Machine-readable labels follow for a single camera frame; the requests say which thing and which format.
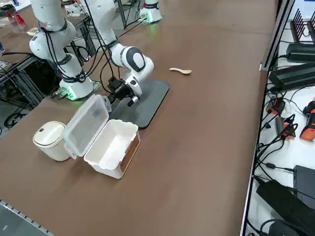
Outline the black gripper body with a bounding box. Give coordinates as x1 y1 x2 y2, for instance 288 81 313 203
110 83 130 102

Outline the black antenna router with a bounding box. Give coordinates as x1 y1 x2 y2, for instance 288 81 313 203
289 8 315 44

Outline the dark grey square tray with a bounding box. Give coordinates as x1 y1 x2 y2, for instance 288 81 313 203
109 78 170 130

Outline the small cream lidded bin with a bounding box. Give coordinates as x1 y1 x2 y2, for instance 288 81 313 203
32 120 74 162

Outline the aluminium edge rail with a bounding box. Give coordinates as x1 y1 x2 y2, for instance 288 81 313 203
0 199 54 236

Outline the black flat box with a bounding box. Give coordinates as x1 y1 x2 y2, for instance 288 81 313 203
293 165 315 209

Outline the orange black tool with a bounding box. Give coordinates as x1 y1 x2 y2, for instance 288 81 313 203
267 96 286 115
299 100 315 141
275 115 299 140

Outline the white container with clear lid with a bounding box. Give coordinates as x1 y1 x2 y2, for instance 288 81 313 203
63 94 141 179

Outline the aluminium profile post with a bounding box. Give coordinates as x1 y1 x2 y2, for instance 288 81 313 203
260 0 296 72

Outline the dark power adapter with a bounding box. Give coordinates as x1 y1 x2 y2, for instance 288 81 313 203
286 43 315 62
269 61 315 89

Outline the red bottle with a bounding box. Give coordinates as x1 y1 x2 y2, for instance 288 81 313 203
13 11 28 32

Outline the black base cable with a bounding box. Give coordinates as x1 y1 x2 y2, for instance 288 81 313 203
123 14 149 30

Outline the aluminium frame stand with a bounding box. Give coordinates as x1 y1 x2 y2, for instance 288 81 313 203
0 53 54 108

